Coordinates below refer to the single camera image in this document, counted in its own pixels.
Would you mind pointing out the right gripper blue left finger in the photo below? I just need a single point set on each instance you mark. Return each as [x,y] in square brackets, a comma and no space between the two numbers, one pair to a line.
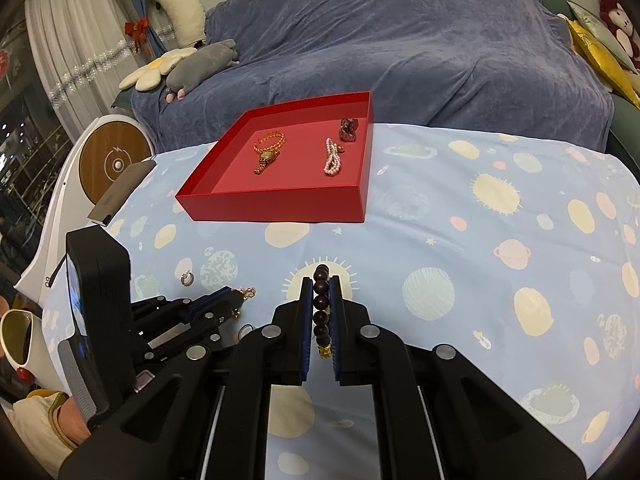
[305,310]

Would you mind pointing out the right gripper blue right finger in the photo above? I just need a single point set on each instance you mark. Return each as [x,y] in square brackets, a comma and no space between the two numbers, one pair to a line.
[336,317]

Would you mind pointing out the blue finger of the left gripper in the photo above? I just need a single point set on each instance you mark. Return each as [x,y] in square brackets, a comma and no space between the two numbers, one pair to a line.
[204,301]
[222,310]

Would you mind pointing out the gold wrist watch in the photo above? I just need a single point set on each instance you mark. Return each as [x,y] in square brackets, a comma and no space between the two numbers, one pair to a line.
[265,159]

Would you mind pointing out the white mug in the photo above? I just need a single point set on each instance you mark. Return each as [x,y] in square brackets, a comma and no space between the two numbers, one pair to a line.
[23,344]

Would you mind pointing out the red cardboard tray box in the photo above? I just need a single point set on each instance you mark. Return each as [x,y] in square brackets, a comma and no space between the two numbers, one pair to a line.
[316,178]

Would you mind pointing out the brown notebook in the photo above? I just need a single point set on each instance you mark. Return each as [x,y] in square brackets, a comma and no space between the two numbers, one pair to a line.
[118,193]

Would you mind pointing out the dark silver wrist watch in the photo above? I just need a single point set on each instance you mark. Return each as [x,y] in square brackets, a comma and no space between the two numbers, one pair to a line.
[348,129]

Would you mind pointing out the round wooden white device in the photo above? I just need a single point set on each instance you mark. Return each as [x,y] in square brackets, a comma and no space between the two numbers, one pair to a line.
[101,154]

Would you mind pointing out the flower shaped cream cushion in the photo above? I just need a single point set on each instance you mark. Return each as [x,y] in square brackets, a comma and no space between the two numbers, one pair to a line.
[148,77]

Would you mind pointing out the grey plush toy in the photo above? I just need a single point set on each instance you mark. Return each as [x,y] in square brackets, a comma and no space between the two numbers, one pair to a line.
[193,70]

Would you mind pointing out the purple blue bed blanket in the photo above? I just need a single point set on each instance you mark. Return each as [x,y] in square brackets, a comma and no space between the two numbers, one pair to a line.
[487,65]

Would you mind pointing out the red bow tie-back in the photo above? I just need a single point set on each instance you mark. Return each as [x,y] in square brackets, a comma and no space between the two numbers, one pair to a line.
[138,33]

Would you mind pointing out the white llama plush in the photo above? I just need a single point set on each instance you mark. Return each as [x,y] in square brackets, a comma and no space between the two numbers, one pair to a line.
[187,19]

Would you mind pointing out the white curtain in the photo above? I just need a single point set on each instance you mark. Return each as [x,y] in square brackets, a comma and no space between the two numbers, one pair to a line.
[81,55]

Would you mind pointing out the yellow gold pillow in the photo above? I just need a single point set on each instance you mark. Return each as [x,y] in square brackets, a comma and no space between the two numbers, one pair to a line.
[602,61]

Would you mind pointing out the grey green pillow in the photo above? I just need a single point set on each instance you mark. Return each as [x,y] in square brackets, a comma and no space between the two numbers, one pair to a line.
[599,30]

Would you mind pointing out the red monkey plush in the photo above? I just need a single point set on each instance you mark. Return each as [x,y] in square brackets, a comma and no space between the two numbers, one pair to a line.
[621,26]

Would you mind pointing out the gold chain bangle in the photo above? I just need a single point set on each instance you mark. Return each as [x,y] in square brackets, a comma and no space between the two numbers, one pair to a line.
[269,142]

